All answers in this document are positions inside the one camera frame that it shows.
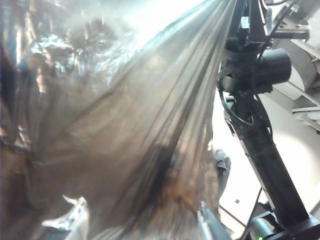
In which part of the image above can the grey hanging cloth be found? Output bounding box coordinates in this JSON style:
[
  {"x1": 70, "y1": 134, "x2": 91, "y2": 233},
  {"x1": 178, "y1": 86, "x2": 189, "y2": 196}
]
[{"x1": 214, "y1": 148, "x2": 232, "y2": 201}]

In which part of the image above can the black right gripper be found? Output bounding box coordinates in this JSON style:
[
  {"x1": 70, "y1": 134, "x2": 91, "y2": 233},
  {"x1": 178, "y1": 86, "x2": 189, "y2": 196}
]
[{"x1": 224, "y1": 0, "x2": 273, "y2": 51}]

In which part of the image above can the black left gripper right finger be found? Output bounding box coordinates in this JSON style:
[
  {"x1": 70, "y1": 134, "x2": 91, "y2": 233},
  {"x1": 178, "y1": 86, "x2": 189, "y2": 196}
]
[{"x1": 197, "y1": 202, "x2": 232, "y2": 240}]

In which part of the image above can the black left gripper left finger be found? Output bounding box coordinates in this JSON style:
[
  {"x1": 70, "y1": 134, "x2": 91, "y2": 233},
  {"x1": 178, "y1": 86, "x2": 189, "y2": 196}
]
[{"x1": 42, "y1": 196, "x2": 90, "y2": 240}]

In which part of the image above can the black plastic garbage bag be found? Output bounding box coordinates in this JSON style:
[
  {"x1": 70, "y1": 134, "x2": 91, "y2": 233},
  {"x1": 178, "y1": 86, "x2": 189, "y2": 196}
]
[{"x1": 0, "y1": 0, "x2": 241, "y2": 240}]

